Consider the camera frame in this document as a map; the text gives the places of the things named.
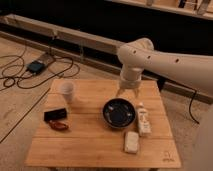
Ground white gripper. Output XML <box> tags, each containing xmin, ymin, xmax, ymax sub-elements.
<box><xmin>115</xmin><ymin>66</ymin><xmax>142</xmax><ymax>98</ymax></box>

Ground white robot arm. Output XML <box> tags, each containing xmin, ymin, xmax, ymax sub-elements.
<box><xmin>117</xmin><ymin>38</ymin><xmax>213</xmax><ymax>171</ymax></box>

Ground dark blue bowl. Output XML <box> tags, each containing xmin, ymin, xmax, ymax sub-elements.
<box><xmin>102</xmin><ymin>98</ymin><xmax>136</xmax><ymax>128</ymax></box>

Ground white tube bottle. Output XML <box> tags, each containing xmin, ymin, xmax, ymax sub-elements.
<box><xmin>136</xmin><ymin>103</ymin><xmax>151</xmax><ymax>136</ymax></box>

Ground wooden table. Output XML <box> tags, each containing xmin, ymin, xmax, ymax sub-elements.
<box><xmin>26</xmin><ymin>79</ymin><xmax>181</xmax><ymax>168</ymax></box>

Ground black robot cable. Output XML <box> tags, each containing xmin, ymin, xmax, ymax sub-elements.
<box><xmin>188</xmin><ymin>89</ymin><xmax>201</xmax><ymax>125</ymax></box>

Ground black floor cables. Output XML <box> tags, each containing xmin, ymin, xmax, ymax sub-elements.
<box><xmin>0</xmin><ymin>43</ymin><xmax>81</xmax><ymax>91</ymax></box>

